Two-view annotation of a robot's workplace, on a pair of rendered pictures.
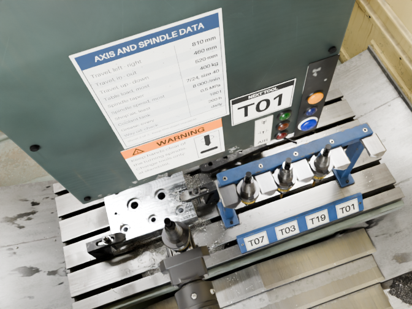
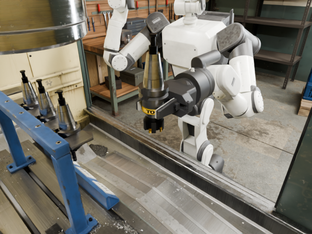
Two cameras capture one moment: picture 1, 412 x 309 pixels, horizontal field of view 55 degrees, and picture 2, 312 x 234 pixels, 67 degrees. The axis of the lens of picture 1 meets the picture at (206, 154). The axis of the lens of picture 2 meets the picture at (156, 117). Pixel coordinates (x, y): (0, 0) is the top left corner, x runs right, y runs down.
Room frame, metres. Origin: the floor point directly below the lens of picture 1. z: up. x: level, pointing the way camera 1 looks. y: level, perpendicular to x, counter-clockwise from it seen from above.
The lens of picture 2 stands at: (0.55, 0.46, 1.56)
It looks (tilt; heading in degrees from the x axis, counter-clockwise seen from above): 30 degrees down; 230
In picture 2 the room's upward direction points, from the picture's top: straight up
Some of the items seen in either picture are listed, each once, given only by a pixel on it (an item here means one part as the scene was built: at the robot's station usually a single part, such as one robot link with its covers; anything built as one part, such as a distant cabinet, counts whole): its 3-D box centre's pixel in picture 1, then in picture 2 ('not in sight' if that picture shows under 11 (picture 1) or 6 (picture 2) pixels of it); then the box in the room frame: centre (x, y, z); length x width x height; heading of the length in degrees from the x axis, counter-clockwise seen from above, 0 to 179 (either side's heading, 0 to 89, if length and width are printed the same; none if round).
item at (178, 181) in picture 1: (148, 202); not in sight; (0.52, 0.23, 0.97); 0.29 x 0.23 x 0.05; 98
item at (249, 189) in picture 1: (248, 184); (65, 115); (0.39, -0.10, 1.26); 0.04 x 0.04 x 0.07
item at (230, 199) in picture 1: (230, 197); (79, 138); (0.38, -0.04, 1.21); 0.07 x 0.05 x 0.01; 8
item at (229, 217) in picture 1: (225, 199); (71, 196); (0.44, -0.03, 1.05); 0.10 x 0.05 x 0.30; 8
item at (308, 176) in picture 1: (303, 171); (40, 110); (0.42, -0.26, 1.21); 0.07 x 0.05 x 0.01; 8
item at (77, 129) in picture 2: (248, 190); (68, 130); (0.39, -0.10, 1.21); 0.06 x 0.06 x 0.03
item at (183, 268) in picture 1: (190, 279); (181, 91); (0.16, 0.09, 1.33); 0.13 x 0.12 x 0.10; 98
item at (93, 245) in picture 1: (108, 243); not in sight; (0.40, 0.38, 0.97); 0.13 x 0.03 x 0.15; 98
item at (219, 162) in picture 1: (233, 157); not in sight; (0.64, -0.10, 0.93); 0.26 x 0.05 x 0.06; 103
